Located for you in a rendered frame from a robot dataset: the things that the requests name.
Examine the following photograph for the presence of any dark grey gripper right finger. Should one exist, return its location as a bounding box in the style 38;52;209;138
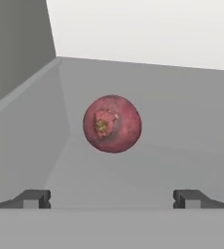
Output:
172;189;224;209

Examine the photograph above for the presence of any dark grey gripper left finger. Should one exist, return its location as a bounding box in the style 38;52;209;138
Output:
0;189;52;209

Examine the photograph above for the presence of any grey fridge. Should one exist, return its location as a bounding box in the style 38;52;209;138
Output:
0;0;224;210

